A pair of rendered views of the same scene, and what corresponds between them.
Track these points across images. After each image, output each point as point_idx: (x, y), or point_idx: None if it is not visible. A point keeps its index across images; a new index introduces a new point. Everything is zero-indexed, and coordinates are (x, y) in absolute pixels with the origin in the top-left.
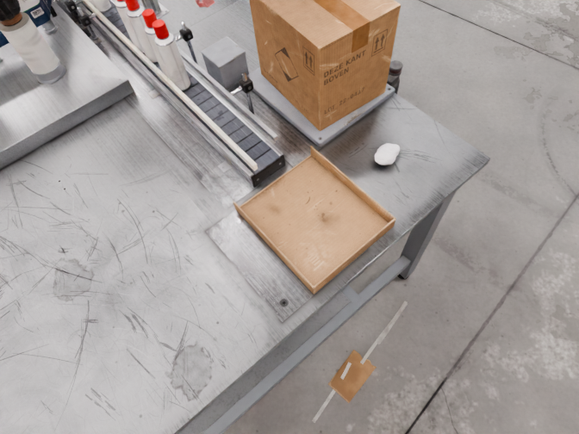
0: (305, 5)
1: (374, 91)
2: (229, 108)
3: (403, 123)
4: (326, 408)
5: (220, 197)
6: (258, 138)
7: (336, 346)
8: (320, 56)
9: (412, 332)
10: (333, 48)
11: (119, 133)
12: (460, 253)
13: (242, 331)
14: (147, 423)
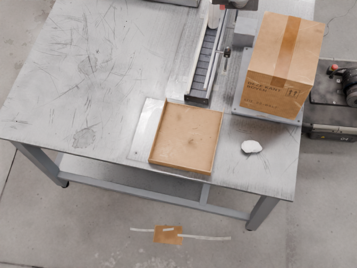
0: (274, 43)
1: (285, 114)
2: (216, 56)
3: (281, 143)
4: (142, 232)
5: (167, 90)
6: (208, 81)
7: (178, 216)
8: (247, 73)
9: (217, 253)
10: (256, 75)
11: (168, 22)
12: (292, 254)
13: (112, 145)
14: (54, 137)
